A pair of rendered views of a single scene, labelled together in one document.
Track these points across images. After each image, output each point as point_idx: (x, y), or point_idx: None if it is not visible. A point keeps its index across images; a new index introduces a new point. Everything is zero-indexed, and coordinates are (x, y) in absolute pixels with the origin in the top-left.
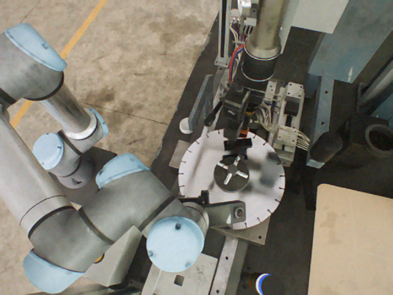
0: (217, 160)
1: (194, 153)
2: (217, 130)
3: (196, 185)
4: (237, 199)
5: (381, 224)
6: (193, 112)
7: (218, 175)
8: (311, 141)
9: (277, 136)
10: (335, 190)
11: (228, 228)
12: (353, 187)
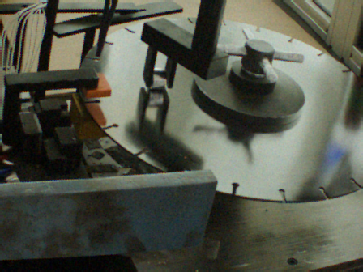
0: (243, 127)
1: (276, 180)
2: (141, 156)
3: (346, 145)
4: (291, 72)
5: (58, 19)
6: (166, 178)
7: (282, 104)
8: None
9: (32, 67)
10: (31, 71)
11: (356, 75)
12: (4, 55)
